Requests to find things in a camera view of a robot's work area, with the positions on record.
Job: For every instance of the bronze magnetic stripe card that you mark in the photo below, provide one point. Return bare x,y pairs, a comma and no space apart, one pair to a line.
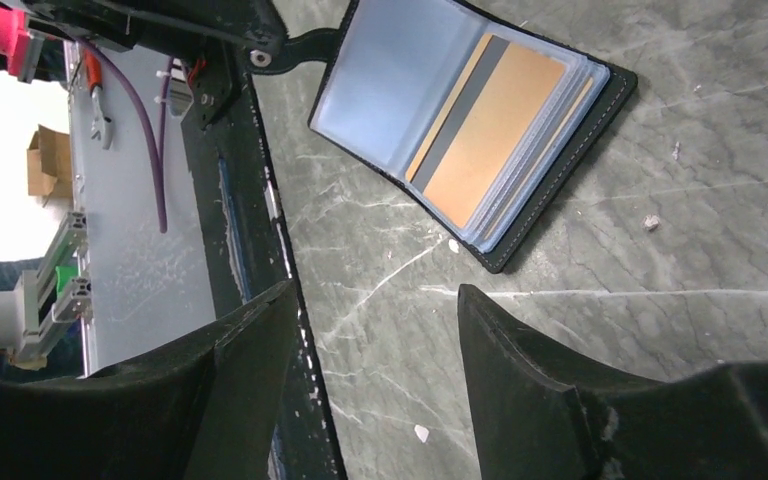
496,98

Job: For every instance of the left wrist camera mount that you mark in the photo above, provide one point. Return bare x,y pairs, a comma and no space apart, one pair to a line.
20,49

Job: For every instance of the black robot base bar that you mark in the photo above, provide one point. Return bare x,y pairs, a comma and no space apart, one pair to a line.
248,249

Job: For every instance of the red handled pliers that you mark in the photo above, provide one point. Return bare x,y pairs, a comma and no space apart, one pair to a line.
101,126

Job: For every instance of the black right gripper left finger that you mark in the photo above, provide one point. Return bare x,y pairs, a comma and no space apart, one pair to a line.
203,406

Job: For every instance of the black leather card holder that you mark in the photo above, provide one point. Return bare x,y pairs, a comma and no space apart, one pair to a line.
388,66

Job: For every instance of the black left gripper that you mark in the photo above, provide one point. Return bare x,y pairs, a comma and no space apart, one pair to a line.
177,28

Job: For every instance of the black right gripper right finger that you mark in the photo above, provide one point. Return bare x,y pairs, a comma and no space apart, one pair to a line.
541,410

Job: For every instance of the cardboard box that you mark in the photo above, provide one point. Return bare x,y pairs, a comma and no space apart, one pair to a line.
49,166

